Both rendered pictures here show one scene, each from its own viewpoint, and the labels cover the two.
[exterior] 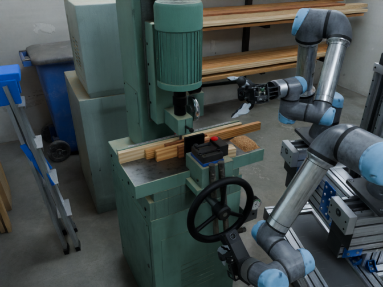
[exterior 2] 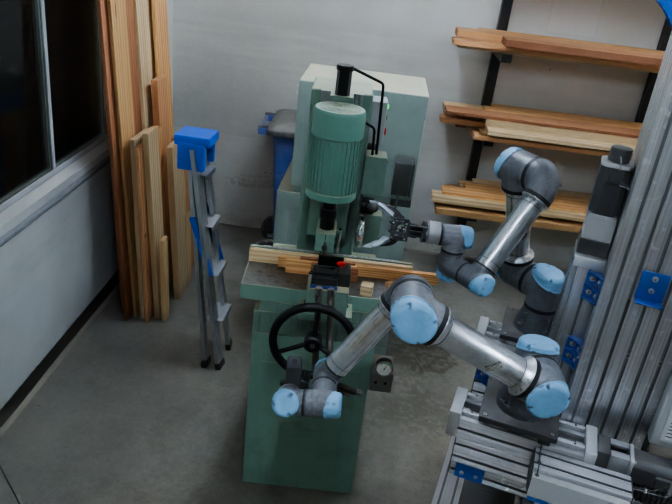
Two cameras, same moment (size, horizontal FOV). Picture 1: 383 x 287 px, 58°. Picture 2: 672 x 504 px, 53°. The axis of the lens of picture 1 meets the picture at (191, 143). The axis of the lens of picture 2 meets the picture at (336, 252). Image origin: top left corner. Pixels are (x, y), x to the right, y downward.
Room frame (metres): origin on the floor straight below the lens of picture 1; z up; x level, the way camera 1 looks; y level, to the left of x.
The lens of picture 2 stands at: (-0.63, -1.00, 2.02)
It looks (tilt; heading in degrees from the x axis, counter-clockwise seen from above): 25 degrees down; 27
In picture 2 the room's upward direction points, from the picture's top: 7 degrees clockwise
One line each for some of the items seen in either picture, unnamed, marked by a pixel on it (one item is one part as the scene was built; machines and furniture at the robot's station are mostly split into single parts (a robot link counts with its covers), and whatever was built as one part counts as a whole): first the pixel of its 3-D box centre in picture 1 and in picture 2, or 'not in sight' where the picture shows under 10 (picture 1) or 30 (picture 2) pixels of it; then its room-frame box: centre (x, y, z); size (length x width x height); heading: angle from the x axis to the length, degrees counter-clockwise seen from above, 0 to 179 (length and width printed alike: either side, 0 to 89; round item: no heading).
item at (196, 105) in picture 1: (191, 108); (359, 230); (1.48, 0.00, 1.02); 0.12 x 0.03 x 0.12; 28
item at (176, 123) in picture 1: (178, 121); (326, 237); (1.32, 0.05, 1.03); 0.14 x 0.07 x 0.09; 28
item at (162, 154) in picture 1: (183, 148); (320, 269); (1.27, 0.03, 0.92); 0.25 x 0.02 x 0.05; 118
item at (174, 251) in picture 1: (171, 226); (309, 373); (1.41, 0.10, 0.36); 0.58 x 0.45 x 0.71; 28
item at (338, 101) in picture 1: (328, 105); (544, 286); (1.60, -0.68, 0.98); 0.13 x 0.12 x 0.14; 62
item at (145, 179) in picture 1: (198, 165); (327, 292); (1.23, -0.03, 0.87); 0.61 x 0.30 x 0.06; 118
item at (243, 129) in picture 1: (207, 138); (358, 270); (1.37, -0.07, 0.92); 0.59 x 0.02 x 0.04; 118
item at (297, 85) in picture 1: (291, 87); (455, 236); (1.35, -0.41, 1.17); 0.11 x 0.08 x 0.09; 118
